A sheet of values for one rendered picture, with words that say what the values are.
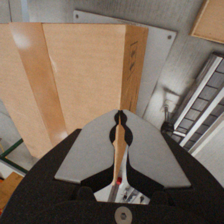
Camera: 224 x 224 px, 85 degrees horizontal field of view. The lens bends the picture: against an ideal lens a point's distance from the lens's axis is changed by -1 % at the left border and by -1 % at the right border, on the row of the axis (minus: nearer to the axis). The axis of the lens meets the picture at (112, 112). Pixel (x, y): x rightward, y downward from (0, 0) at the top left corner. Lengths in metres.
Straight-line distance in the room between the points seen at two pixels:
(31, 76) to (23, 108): 0.08
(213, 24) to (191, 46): 0.06
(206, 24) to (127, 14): 0.20
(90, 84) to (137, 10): 0.31
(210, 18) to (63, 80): 0.37
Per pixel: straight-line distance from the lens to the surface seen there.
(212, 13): 0.43
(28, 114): 0.28
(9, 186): 2.29
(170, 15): 0.42
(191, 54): 0.44
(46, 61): 0.19
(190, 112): 0.45
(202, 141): 0.48
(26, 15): 0.62
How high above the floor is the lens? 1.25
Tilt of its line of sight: 52 degrees down
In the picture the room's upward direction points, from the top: 149 degrees counter-clockwise
